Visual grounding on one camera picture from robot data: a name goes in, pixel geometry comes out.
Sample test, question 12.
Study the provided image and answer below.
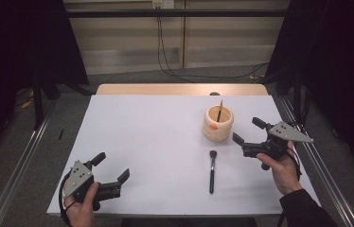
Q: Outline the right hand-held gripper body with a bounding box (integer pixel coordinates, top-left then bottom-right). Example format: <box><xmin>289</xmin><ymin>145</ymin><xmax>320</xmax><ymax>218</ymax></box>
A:
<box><xmin>241</xmin><ymin>120</ymin><xmax>314</xmax><ymax>171</ymax></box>

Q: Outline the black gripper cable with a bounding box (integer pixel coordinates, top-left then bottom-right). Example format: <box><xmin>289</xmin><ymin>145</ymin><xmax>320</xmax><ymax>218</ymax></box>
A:
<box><xmin>58</xmin><ymin>174</ymin><xmax>73</xmax><ymax>227</ymax></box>
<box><xmin>287</xmin><ymin>147</ymin><xmax>303</xmax><ymax>183</ymax></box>

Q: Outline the person's right hand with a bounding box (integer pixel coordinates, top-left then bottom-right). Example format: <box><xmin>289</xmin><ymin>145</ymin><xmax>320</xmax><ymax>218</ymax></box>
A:
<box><xmin>256</xmin><ymin>141</ymin><xmax>304</xmax><ymax>196</ymax></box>

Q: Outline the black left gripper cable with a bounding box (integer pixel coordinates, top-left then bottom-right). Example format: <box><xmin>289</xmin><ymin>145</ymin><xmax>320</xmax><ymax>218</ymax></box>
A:
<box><xmin>58</xmin><ymin>174</ymin><xmax>73</xmax><ymax>227</ymax></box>

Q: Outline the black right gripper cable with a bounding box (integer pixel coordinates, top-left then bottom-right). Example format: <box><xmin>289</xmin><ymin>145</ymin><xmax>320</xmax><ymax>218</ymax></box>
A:
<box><xmin>287</xmin><ymin>147</ymin><xmax>303</xmax><ymax>183</ymax></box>

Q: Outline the black stand post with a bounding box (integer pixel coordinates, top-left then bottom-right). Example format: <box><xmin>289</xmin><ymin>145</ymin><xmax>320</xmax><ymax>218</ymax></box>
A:
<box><xmin>292</xmin><ymin>70</ymin><xmax>303</xmax><ymax>122</ymax></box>
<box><xmin>32</xmin><ymin>74</ymin><xmax>45</xmax><ymax>131</ymax></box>

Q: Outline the white table mat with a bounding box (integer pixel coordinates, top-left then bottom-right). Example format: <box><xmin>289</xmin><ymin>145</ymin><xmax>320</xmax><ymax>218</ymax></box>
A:
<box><xmin>45</xmin><ymin>94</ymin><xmax>321</xmax><ymax>218</ymax></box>

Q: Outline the person's left hand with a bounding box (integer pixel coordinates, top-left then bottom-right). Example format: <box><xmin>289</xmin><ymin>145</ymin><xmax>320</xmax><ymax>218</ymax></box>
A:
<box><xmin>63</xmin><ymin>182</ymin><xmax>100</xmax><ymax>227</ymax></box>

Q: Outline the black horizontal frame bar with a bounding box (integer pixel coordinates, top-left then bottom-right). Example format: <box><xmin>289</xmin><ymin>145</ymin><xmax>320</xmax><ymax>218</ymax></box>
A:
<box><xmin>65</xmin><ymin>9</ymin><xmax>290</xmax><ymax>19</ymax></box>

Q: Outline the aluminium floor rail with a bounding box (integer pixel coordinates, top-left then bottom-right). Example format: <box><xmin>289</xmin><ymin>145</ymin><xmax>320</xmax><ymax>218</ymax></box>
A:
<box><xmin>0</xmin><ymin>97</ymin><xmax>60</xmax><ymax>227</ymax></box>
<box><xmin>278</xmin><ymin>96</ymin><xmax>354</xmax><ymax>227</ymax></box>

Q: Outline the cream ribbed cup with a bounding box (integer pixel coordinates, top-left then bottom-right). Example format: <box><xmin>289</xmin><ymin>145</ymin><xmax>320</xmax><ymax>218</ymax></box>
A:
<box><xmin>202</xmin><ymin>104</ymin><xmax>235</xmax><ymax>143</ymax></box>

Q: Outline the black curtain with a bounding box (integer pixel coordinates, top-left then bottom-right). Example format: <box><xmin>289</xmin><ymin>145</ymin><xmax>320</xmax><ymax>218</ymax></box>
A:
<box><xmin>0</xmin><ymin>0</ymin><xmax>90</xmax><ymax>168</ymax></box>
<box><xmin>264</xmin><ymin>0</ymin><xmax>354</xmax><ymax>174</ymax></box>

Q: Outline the black pencil with orange end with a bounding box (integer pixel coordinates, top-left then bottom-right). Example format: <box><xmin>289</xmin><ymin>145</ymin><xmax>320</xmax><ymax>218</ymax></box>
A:
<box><xmin>216</xmin><ymin>99</ymin><xmax>224</xmax><ymax>123</ymax></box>

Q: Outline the wooden table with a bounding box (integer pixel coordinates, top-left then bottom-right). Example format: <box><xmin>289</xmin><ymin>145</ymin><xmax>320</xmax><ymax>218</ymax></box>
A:
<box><xmin>95</xmin><ymin>83</ymin><xmax>269</xmax><ymax>96</ymax></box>

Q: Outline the white wall outlet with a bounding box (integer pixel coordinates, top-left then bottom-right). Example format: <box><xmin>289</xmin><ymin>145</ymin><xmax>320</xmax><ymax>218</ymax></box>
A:
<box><xmin>151</xmin><ymin>0</ymin><xmax>175</xmax><ymax>9</ymax></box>

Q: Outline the black wall cable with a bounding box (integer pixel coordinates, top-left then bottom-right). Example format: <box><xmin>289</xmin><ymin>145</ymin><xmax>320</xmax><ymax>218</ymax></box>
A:
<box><xmin>156</xmin><ymin>17</ymin><xmax>271</xmax><ymax>84</ymax></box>

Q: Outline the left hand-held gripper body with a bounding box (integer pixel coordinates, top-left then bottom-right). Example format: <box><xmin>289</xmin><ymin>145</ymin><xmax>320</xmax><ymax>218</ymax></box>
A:
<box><xmin>62</xmin><ymin>160</ymin><xmax>123</xmax><ymax>212</ymax></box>

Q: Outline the black makeup brush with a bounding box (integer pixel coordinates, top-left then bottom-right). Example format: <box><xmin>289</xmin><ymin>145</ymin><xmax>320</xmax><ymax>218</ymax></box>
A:
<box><xmin>208</xmin><ymin>149</ymin><xmax>218</xmax><ymax>195</ymax></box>

